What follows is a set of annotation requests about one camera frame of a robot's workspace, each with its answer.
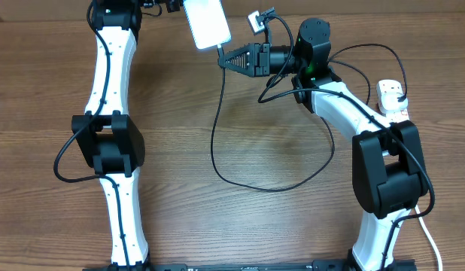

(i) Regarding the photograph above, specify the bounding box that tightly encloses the blue screen smartphone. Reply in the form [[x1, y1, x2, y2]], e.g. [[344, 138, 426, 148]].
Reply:
[[183, 0, 232, 50]]

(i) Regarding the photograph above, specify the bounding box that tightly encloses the black charging cable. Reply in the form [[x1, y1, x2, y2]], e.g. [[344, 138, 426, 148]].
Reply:
[[210, 43, 409, 193]]

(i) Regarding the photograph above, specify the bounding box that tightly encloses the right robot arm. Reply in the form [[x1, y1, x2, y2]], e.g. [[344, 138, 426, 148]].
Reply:
[[218, 18, 435, 270]]

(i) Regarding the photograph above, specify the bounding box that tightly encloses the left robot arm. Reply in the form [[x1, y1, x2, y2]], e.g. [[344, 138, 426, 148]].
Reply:
[[71, 1, 183, 270]]

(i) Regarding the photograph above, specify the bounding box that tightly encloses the white charger adapter plug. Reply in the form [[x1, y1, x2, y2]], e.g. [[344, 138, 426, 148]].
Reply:
[[378, 93, 409, 114]]

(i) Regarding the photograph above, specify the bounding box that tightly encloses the white power strip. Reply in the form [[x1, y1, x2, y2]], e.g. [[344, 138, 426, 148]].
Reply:
[[376, 79, 409, 123]]

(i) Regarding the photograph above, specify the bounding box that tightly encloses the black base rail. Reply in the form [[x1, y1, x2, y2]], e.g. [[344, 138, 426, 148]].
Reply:
[[81, 257, 418, 271]]

